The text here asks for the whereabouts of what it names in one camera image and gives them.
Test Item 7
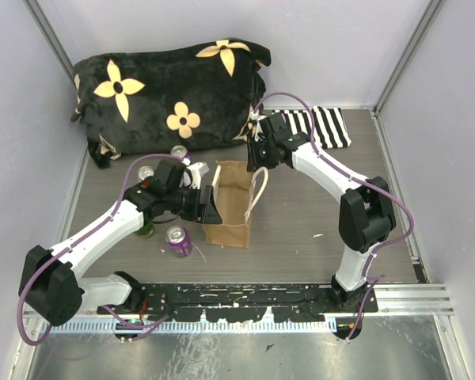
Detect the slotted cable duct rail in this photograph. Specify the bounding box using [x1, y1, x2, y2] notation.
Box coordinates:
[51, 317, 337, 334]

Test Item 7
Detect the purple Fanta can rear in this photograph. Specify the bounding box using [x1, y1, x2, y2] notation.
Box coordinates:
[170, 145, 192, 166]

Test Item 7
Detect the green glass bottle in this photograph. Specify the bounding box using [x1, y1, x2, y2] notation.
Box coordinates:
[135, 222, 155, 238]

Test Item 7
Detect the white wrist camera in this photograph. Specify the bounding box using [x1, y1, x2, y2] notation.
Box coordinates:
[248, 112, 266, 141]
[182, 162, 209, 189]

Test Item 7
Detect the purple soda can front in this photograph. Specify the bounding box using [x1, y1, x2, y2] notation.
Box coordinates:
[165, 226, 192, 258]

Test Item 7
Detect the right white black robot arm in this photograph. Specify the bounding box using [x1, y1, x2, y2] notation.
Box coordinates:
[247, 113, 396, 312]

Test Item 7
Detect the left aluminium frame post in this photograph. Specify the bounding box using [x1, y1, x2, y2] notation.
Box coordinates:
[23, 0, 74, 82]

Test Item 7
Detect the black floral plush blanket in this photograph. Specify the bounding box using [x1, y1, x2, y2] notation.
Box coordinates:
[70, 38, 272, 169]

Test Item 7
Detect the purple cable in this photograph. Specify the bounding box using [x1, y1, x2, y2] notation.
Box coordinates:
[16, 153, 191, 348]
[253, 91, 416, 341]

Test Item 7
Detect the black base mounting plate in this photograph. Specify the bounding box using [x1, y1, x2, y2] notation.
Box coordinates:
[110, 283, 378, 323]

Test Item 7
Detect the brown canvas tote bag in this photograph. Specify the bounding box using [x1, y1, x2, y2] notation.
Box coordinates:
[203, 161, 269, 249]

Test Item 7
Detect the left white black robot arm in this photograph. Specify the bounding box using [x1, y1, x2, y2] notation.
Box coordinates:
[18, 158, 222, 326]

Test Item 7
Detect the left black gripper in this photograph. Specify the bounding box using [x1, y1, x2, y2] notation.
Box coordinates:
[166, 183, 223, 225]

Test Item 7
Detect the black white striped cloth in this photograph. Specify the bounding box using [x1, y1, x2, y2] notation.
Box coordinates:
[271, 106, 352, 150]

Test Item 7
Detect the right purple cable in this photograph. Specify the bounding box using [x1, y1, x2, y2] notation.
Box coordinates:
[253, 91, 416, 341]

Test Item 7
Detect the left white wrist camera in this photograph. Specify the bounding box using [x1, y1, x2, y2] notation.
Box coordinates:
[182, 162, 209, 189]

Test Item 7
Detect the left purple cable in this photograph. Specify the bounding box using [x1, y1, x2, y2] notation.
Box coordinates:
[16, 153, 191, 348]

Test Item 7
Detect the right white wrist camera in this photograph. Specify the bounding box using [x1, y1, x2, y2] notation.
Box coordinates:
[248, 112, 266, 141]

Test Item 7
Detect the aluminium frame post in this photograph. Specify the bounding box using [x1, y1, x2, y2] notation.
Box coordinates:
[373, 0, 446, 115]
[23, 0, 74, 82]

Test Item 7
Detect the red cola can left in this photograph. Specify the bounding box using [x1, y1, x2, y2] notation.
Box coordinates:
[137, 165, 154, 182]

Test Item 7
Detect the right aluminium frame post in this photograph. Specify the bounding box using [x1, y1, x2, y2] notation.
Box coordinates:
[373, 0, 446, 115]

